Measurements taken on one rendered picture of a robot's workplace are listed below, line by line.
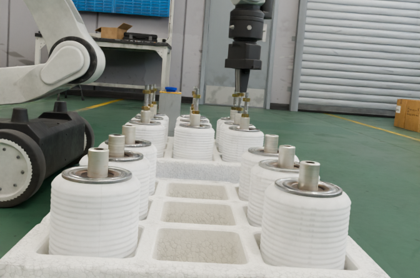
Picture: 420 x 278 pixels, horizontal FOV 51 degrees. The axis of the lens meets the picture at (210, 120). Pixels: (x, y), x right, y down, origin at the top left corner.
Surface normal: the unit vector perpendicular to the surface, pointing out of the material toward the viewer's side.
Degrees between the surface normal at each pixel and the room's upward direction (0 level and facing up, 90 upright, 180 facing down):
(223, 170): 90
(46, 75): 90
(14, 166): 90
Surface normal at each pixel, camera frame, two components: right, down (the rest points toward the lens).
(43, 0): 0.15, 0.49
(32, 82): -0.33, 0.33
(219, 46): 0.02, 0.10
